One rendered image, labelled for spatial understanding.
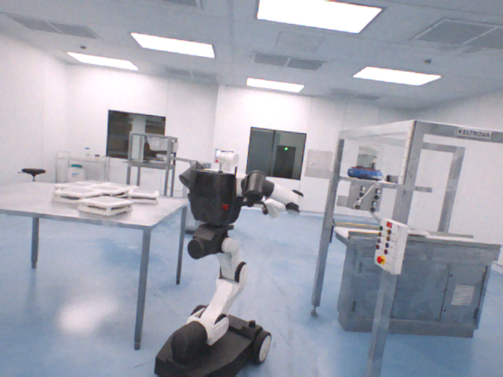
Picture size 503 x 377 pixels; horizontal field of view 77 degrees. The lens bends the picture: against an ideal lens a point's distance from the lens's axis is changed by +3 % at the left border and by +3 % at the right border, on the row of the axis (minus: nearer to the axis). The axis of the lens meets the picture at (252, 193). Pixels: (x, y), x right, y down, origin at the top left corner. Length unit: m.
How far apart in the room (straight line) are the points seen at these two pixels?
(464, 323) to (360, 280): 1.05
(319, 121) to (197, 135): 2.97
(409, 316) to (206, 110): 6.09
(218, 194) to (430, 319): 2.26
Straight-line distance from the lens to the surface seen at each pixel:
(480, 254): 3.21
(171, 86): 7.87
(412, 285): 3.01
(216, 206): 1.65
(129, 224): 2.07
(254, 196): 1.65
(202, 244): 1.70
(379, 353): 2.12
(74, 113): 8.49
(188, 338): 1.89
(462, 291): 3.30
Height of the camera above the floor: 1.37
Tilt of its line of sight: 7 degrees down
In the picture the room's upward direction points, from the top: 7 degrees clockwise
